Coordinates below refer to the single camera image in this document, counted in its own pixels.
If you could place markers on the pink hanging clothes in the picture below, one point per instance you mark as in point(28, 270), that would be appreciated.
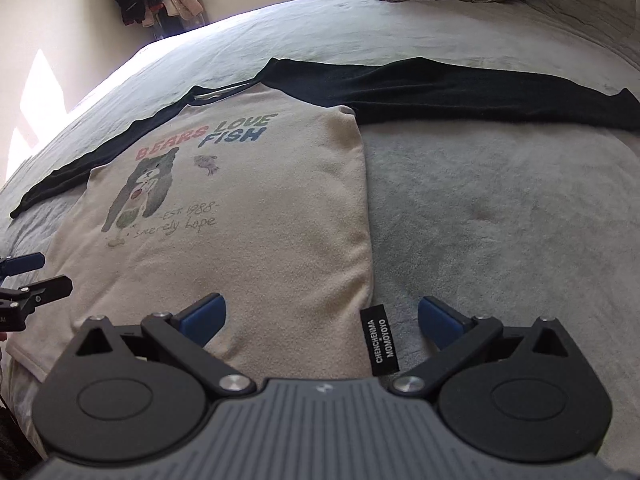
point(182, 2)

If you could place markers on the grey bed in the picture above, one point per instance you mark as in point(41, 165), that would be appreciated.
point(500, 210)

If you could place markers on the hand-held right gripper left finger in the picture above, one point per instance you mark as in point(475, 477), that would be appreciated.
point(205, 317)

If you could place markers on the dark fluffy robe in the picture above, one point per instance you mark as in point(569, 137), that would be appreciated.
point(12, 435)

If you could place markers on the grey quilted headboard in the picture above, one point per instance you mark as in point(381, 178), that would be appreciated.
point(600, 10)

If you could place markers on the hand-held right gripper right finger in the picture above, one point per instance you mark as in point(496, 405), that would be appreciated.
point(440, 320)

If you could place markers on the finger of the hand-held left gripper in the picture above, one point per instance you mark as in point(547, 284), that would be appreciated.
point(40, 290)
point(25, 262)

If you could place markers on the beige black-sleeved bear sweatshirt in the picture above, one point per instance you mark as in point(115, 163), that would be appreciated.
point(250, 240)

